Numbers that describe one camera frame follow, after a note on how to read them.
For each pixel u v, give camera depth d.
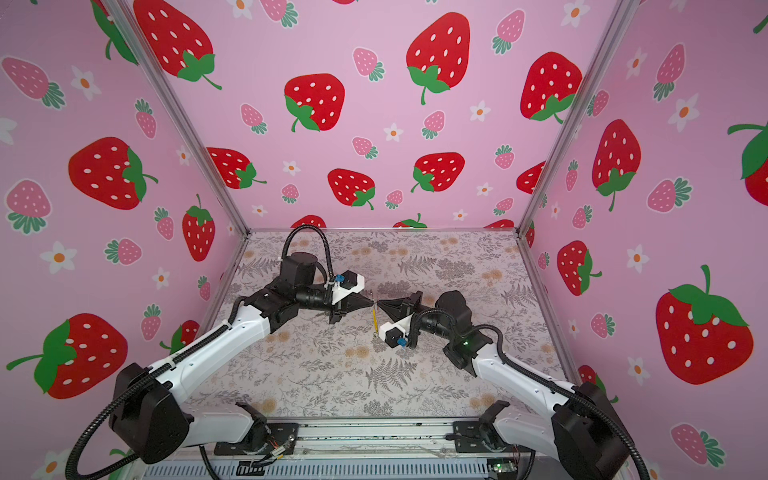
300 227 0.60
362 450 0.73
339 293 0.64
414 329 0.62
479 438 0.74
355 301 0.69
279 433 0.75
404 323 0.63
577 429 0.40
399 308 0.67
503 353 0.54
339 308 0.65
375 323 0.93
